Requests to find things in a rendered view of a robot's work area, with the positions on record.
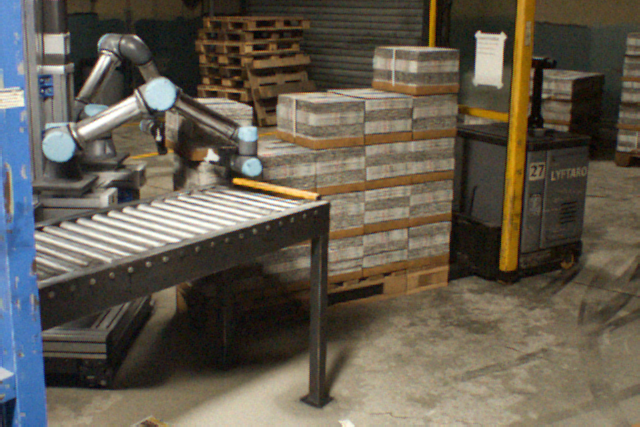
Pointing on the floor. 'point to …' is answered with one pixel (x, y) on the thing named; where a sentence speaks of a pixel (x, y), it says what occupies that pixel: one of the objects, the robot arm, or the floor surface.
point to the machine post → (17, 233)
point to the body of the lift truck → (569, 241)
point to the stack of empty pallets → (247, 28)
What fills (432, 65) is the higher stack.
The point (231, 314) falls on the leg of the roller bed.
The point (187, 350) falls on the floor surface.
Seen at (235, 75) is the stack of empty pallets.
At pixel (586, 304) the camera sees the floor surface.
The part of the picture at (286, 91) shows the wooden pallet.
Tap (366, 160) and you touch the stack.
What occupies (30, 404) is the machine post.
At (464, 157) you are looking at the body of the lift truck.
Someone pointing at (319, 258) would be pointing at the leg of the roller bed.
